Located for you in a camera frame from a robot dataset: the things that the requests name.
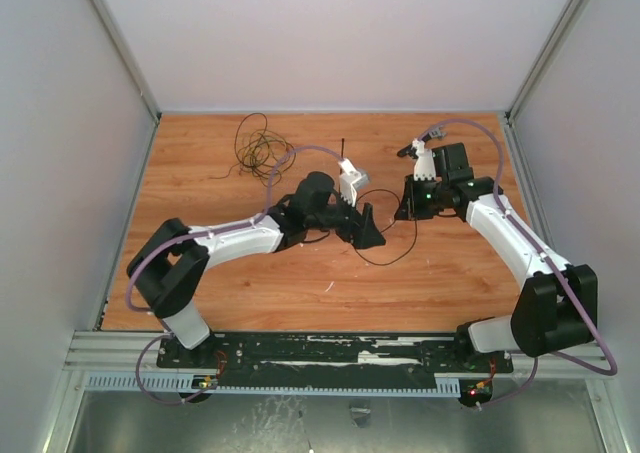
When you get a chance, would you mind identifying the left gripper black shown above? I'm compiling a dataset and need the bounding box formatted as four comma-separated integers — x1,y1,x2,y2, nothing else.
307,188,386,249

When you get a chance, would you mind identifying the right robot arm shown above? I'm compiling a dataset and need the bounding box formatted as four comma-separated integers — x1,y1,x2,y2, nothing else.
395,140,598,371

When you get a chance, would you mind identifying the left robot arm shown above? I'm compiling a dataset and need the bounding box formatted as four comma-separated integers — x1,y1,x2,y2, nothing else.
125,169,386,368

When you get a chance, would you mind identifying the black adjustable wrench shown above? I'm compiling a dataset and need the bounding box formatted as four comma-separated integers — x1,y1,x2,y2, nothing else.
396,127,447,159

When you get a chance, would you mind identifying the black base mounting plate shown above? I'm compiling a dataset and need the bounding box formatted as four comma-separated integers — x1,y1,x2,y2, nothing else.
156,332,513,389

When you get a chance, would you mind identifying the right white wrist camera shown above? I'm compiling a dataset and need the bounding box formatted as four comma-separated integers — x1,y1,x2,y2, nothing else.
412,139,436,181

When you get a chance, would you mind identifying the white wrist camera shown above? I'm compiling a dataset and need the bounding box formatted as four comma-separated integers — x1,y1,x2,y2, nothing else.
338,158,370,206
412,139,436,181

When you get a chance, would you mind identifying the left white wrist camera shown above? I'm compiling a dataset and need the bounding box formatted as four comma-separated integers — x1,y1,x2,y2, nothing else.
338,158,370,206

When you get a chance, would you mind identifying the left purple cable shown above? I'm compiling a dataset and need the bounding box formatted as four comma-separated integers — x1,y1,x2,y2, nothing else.
124,144,351,407

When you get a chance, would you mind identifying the purple cable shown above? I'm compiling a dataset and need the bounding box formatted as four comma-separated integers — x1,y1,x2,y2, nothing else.
124,144,351,407
419,118,619,414

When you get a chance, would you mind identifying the grey slotted cable duct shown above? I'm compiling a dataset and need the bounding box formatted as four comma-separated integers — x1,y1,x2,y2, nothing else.
83,371,461,397

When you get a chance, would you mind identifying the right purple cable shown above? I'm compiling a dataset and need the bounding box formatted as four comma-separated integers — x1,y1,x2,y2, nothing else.
419,118,619,414

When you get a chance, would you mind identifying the aluminium front rail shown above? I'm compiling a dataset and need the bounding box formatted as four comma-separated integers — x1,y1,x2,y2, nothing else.
63,331,608,378

